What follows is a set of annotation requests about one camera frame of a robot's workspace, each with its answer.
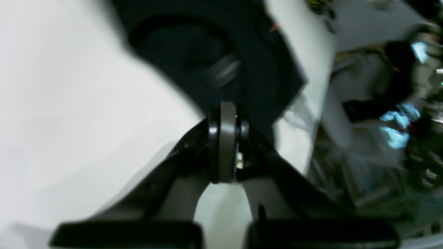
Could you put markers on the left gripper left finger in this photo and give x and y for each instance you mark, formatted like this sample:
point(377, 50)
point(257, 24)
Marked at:
point(205, 154)

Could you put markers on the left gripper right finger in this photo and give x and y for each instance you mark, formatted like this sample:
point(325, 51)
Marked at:
point(274, 188)

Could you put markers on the black T-shirt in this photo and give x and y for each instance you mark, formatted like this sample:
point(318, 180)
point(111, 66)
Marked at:
point(216, 50)

